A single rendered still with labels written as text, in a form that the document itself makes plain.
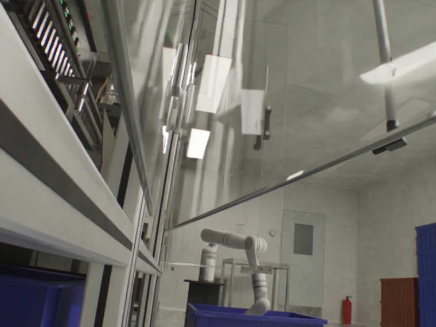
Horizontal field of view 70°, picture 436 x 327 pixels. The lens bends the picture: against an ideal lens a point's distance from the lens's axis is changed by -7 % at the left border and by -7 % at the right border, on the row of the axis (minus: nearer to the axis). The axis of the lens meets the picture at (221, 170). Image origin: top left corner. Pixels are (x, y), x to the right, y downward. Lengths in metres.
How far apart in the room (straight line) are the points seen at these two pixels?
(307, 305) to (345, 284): 0.91
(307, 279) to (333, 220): 1.34
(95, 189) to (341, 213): 7.21
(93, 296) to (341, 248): 6.94
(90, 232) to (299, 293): 6.63
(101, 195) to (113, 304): 0.19
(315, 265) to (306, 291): 0.54
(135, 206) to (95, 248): 0.18
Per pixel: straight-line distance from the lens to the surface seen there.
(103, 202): 0.18
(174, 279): 6.29
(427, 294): 3.60
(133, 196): 0.36
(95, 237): 0.18
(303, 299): 6.80
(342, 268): 7.17
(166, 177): 1.33
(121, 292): 0.35
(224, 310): 1.88
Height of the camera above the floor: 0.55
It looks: 19 degrees up
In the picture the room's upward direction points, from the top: 6 degrees clockwise
